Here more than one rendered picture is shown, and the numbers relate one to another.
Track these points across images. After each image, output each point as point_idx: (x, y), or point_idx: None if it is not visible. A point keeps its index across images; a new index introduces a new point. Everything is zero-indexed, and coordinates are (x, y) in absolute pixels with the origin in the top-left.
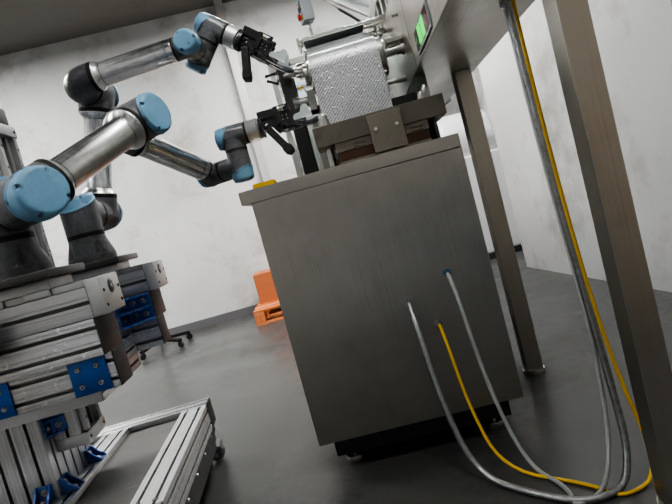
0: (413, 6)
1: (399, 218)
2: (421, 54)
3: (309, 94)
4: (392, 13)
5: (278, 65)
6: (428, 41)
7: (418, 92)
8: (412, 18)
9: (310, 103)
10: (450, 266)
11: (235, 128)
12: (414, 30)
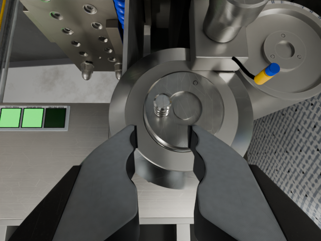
0: (39, 148)
1: None
2: (65, 105)
3: (192, 48)
4: (189, 196)
5: (92, 154)
6: (15, 103)
7: (117, 77)
8: (61, 143)
9: (192, 16)
10: None
11: None
12: (55, 128)
